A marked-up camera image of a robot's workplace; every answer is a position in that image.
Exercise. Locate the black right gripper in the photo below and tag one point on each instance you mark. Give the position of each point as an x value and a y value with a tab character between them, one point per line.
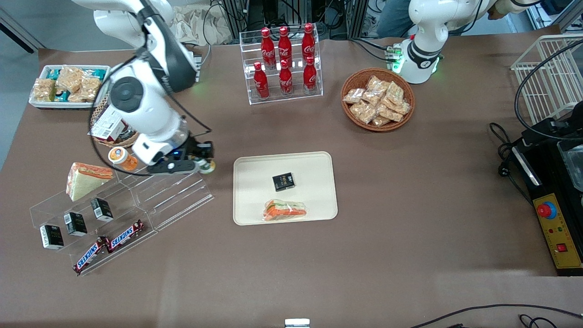
196	149

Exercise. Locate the green gum bottle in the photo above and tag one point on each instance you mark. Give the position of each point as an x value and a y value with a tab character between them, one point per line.
207	167

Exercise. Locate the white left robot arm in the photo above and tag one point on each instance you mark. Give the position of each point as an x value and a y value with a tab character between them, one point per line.
428	45

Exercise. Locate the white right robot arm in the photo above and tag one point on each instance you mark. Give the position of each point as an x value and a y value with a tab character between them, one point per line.
136	95

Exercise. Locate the clear acrylic stepped gum stand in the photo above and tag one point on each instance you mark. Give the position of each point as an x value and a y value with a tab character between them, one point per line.
182	200

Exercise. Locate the orange gum bottle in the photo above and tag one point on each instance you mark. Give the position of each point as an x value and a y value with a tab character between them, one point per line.
119	156

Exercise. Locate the cream plastic tray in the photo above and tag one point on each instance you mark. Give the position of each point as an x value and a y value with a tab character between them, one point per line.
309	182

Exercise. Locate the black box with gold print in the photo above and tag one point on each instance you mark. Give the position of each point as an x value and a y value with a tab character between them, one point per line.
283	181

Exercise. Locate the clear acrylic stepped snack stand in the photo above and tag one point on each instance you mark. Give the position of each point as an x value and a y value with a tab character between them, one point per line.
132	214

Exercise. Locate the wrapped triangle sandwich, orange filling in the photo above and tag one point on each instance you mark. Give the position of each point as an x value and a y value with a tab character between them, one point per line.
283	211

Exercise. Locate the red cola bottle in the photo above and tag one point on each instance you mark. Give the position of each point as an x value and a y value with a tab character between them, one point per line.
267	48
261	82
284	43
308	41
285	79
310	76

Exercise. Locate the white connector block green light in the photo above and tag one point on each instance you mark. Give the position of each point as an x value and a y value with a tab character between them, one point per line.
197	61
395	57

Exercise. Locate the red and white carton box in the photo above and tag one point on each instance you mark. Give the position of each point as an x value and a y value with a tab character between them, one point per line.
109	125

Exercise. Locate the Snickers chocolate bar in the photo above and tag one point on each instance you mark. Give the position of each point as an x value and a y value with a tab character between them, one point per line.
90	256
125	236

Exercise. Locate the clear acrylic bottle rack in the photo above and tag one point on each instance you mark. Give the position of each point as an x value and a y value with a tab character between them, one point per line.
295	98

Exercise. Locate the black box with white label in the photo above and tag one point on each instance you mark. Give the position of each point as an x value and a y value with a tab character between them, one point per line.
102	209
75	224
52	237

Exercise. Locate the oval light wicker basket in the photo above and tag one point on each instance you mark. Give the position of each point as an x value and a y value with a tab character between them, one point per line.
98	111

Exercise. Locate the large white bread triangle sandwich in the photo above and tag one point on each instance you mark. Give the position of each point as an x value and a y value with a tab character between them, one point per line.
84	182

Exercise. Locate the crumpled beige cloth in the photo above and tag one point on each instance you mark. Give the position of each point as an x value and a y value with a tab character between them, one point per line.
200	27

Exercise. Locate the clear bag of puffed snack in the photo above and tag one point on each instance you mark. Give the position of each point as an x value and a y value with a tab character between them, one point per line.
70	78
90	88
44	89

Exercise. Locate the teal snack packet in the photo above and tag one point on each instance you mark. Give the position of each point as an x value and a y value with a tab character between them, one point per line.
53	73
95	72
61	95

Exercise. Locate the white rectangular plastic bin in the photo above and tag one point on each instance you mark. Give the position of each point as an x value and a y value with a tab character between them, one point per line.
68	105

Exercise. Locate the clear bag of brown snacks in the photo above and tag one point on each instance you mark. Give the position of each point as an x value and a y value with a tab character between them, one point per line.
391	114
372	97
376	84
358	109
403	108
368	115
394	92
380	121
353	95

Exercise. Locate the round brown wicker basket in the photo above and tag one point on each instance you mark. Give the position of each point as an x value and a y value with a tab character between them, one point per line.
355	77

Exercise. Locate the person in blue jeans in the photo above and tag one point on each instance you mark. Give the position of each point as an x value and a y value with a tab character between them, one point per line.
394	18

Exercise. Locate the red emergency stop button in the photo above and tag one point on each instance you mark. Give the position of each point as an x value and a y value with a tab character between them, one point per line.
546	210

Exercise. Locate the black control box yellow panel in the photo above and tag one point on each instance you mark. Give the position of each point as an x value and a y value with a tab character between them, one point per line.
560	237

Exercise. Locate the clear plastic cover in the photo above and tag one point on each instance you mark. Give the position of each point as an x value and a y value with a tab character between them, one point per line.
573	164

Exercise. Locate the grey bar wrist camera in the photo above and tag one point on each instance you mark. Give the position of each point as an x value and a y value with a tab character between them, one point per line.
173	167

